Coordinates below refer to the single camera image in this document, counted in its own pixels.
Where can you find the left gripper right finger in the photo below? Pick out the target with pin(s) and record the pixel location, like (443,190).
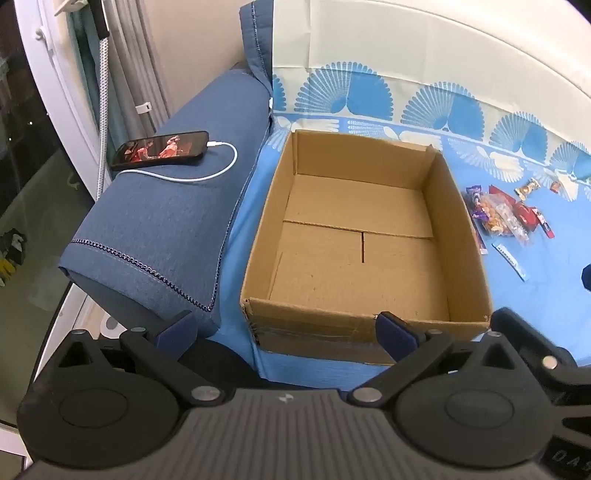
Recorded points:
(416,354)

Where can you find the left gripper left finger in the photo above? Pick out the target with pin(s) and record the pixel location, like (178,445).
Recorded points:
(157,352)

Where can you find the white purple stick packet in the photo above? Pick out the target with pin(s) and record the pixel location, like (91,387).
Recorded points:
(511,260)

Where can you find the purple chocolate bar wrapper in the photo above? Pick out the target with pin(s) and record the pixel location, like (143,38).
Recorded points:
(472,198)

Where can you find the coated peanuts snack bag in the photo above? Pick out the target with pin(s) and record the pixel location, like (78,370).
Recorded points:
(494,224)

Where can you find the clear bag of candies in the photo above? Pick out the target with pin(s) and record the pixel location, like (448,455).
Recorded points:
(505,210)

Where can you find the red white stick packet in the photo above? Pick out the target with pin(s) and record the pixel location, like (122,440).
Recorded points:
(543,223)

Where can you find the red chocolate snack pack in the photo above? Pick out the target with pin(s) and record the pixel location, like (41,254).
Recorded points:
(526,216)

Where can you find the dark red packet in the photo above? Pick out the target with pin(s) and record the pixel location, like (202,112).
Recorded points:
(493,190)

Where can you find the blue sofa armrest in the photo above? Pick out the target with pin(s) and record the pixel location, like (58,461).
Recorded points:
(152,245)

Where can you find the brown cardboard box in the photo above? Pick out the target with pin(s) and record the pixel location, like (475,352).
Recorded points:
(354,226)

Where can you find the black smartphone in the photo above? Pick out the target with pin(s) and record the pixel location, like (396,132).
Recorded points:
(170,149)

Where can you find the yellow wrapped candy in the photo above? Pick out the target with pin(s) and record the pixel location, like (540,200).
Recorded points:
(524,191)

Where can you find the small red wrapped candy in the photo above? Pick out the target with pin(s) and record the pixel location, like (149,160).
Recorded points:
(556,187)

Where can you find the grey curtain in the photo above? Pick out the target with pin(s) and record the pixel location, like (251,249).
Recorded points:
(137,102)

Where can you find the blue white patterned sofa cover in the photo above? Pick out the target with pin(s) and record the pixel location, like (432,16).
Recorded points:
(482,143)

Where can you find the blue sofa back cushion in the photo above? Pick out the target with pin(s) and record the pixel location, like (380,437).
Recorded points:
(256,21)

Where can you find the white door frame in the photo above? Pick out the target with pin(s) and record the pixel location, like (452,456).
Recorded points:
(51,56)

